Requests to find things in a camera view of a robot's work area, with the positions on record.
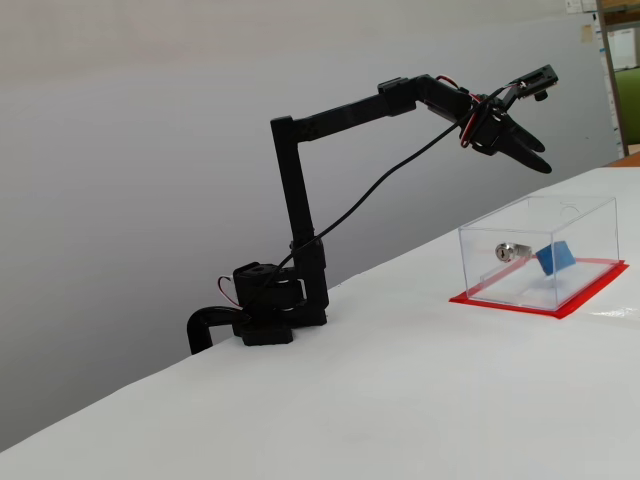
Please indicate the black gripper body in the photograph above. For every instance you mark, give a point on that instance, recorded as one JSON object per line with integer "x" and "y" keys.
{"x": 501, "y": 131}

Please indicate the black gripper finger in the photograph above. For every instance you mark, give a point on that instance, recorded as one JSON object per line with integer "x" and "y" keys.
{"x": 525, "y": 136}
{"x": 530, "y": 159}

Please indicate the blue lego brick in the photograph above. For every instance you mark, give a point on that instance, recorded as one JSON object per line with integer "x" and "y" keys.
{"x": 556, "y": 257}

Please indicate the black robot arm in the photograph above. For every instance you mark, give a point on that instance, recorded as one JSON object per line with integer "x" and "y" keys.
{"x": 295, "y": 190}

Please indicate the transparent plastic box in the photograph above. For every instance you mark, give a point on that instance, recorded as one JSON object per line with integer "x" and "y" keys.
{"x": 537, "y": 220}

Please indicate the brown wooden table edge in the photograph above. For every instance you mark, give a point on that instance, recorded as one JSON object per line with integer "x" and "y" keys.
{"x": 625, "y": 160}

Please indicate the silver cam lock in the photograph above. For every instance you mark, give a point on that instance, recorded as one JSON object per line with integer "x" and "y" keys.
{"x": 505, "y": 251}

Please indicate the green panel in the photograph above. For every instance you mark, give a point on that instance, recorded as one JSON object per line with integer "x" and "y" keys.
{"x": 629, "y": 105}

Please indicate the yellow sticky note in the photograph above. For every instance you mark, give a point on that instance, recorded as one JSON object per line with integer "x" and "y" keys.
{"x": 586, "y": 33}

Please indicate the white paper sign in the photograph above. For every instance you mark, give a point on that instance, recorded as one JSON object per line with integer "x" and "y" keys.
{"x": 622, "y": 47}

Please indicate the white paper label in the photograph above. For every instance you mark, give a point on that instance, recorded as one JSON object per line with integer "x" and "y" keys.
{"x": 580, "y": 5}

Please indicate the black table clamp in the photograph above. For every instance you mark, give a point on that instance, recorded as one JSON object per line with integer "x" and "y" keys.
{"x": 197, "y": 325}

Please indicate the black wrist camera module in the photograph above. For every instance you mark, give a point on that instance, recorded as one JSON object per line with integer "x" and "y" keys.
{"x": 537, "y": 80}

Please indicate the grey shelf post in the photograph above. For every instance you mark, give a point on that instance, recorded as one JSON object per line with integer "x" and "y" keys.
{"x": 611, "y": 75}

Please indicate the red tape frame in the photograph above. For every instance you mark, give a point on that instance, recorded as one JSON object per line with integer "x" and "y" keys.
{"x": 570, "y": 306}

